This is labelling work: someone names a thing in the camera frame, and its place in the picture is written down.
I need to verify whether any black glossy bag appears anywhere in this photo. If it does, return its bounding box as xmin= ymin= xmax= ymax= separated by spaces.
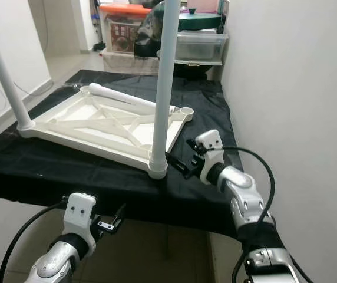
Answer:
xmin=133 ymin=0 xmax=166 ymax=58

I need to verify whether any pink storage box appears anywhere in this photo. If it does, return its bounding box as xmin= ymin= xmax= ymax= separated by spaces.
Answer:
xmin=183 ymin=0 xmax=231 ymax=15

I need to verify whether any dark green round lid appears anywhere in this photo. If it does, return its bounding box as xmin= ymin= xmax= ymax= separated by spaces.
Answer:
xmin=177 ymin=11 xmax=225 ymax=31

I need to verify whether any black floor mop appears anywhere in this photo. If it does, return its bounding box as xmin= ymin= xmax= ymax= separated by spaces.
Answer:
xmin=86 ymin=0 xmax=107 ymax=52

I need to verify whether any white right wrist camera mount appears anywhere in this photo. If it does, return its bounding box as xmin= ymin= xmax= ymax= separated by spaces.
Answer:
xmin=194 ymin=130 xmax=225 ymax=183

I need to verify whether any orange lid storage box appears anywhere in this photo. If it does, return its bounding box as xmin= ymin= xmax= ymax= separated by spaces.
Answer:
xmin=99 ymin=3 xmax=154 ymax=55

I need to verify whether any clear plastic storage box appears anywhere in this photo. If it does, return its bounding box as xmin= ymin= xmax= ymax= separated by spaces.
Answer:
xmin=177 ymin=31 xmax=229 ymax=64

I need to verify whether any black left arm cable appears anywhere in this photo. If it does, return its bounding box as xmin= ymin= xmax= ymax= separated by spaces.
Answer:
xmin=0 ymin=200 xmax=69 ymax=283

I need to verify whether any white plastic children table top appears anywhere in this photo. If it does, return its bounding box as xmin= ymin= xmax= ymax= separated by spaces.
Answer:
xmin=18 ymin=84 xmax=194 ymax=180

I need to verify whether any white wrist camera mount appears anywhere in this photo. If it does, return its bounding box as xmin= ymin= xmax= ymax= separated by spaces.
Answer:
xmin=62 ymin=193 xmax=97 ymax=242
xmin=194 ymin=130 xmax=225 ymax=183

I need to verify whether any beige cloth covered bench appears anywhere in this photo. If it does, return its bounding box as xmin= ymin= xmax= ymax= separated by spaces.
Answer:
xmin=103 ymin=52 xmax=160 ymax=76

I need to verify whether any black table cloth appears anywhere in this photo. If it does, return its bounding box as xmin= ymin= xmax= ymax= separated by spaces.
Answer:
xmin=0 ymin=70 xmax=299 ymax=248

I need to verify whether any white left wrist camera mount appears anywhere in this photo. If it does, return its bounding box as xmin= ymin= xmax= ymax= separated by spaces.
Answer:
xmin=62 ymin=193 xmax=97 ymax=242

